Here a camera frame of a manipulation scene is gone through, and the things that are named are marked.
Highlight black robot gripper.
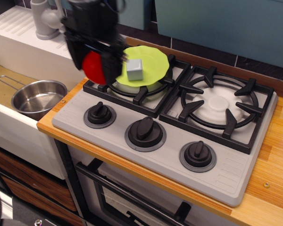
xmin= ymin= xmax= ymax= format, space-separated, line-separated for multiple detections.
xmin=61 ymin=14 xmax=125 ymax=84

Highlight lime green plate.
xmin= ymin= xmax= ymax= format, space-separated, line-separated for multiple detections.
xmin=116 ymin=46 xmax=169 ymax=87

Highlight stainless steel pot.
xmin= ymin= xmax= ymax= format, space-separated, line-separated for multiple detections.
xmin=0 ymin=75 xmax=68 ymax=121

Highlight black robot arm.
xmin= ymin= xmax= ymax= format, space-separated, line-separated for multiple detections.
xmin=61 ymin=0 xmax=126 ymax=85

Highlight wooden drawer fronts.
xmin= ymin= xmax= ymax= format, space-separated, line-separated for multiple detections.
xmin=0 ymin=148 xmax=83 ymax=226

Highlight white left burner cap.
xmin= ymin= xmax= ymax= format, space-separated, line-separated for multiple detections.
xmin=113 ymin=81 xmax=162 ymax=94

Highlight black oven door handle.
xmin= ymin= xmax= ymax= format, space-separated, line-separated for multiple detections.
xmin=75 ymin=159 xmax=191 ymax=226

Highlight black right stove knob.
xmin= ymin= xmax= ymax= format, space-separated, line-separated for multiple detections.
xmin=179 ymin=141 xmax=217 ymax=173

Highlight black right burner grate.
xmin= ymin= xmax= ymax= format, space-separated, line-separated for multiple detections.
xmin=159 ymin=66 xmax=274 ymax=154

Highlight black middle stove knob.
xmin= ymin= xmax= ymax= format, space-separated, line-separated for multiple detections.
xmin=125 ymin=116 xmax=166 ymax=152

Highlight toy oven door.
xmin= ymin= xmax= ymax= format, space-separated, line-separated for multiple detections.
xmin=77 ymin=162 xmax=232 ymax=226

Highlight grey toy stove top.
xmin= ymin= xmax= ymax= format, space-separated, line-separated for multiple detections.
xmin=52 ymin=46 xmax=278 ymax=206

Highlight black left burner grate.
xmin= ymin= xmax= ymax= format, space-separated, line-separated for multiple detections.
xmin=83 ymin=55 xmax=191 ymax=118

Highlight black left stove knob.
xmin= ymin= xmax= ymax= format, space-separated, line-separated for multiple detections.
xmin=83 ymin=101 xmax=117 ymax=129

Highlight white toy sink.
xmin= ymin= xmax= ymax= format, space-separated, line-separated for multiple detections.
xmin=0 ymin=6 xmax=85 ymax=179

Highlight pale blue cube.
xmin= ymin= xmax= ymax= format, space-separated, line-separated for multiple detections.
xmin=126 ymin=59 xmax=143 ymax=81

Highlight red toy tomato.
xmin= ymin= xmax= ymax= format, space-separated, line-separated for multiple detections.
xmin=82 ymin=51 xmax=106 ymax=84

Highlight black burner grate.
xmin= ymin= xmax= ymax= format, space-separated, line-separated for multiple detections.
xmin=159 ymin=66 xmax=274 ymax=154
xmin=83 ymin=55 xmax=191 ymax=118

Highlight grey toy faucet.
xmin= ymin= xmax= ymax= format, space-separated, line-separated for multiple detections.
xmin=30 ymin=0 xmax=65 ymax=40

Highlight white burner cap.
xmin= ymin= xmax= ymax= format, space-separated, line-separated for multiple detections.
xmin=113 ymin=81 xmax=162 ymax=94
xmin=192 ymin=83 xmax=244 ymax=125

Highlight white right burner cap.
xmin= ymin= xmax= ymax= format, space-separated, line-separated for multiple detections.
xmin=192 ymin=83 xmax=244 ymax=125

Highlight black stove knob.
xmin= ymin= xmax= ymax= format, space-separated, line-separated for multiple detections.
xmin=83 ymin=101 xmax=117 ymax=129
xmin=125 ymin=116 xmax=166 ymax=152
xmin=179 ymin=141 xmax=217 ymax=173

